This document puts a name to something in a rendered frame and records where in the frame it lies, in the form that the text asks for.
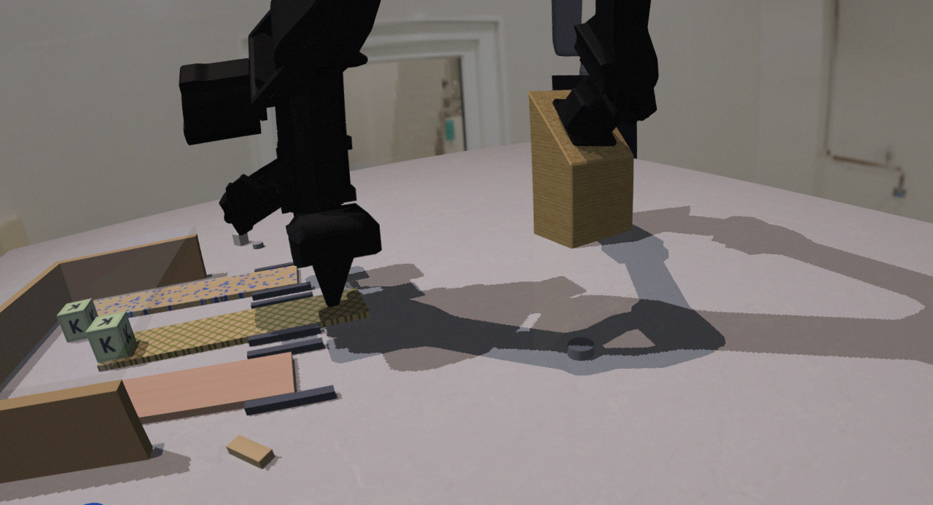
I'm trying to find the pink flat strip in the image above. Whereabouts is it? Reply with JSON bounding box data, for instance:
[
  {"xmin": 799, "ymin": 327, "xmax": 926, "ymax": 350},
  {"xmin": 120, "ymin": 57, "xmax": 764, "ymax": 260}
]
[{"xmin": 123, "ymin": 352, "xmax": 296, "ymax": 424}]

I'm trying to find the tan woven-pattern strip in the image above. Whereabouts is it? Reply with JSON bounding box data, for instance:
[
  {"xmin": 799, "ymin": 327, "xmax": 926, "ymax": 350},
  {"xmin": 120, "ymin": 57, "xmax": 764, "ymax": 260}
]
[{"xmin": 128, "ymin": 288, "xmax": 370, "ymax": 366}]

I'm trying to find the tan strip with blue speckles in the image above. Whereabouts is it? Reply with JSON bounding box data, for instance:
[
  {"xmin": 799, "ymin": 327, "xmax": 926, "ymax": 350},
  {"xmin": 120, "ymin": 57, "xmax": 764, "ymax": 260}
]
[{"xmin": 155, "ymin": 265, "xmax": 298, "ymax": 313}]

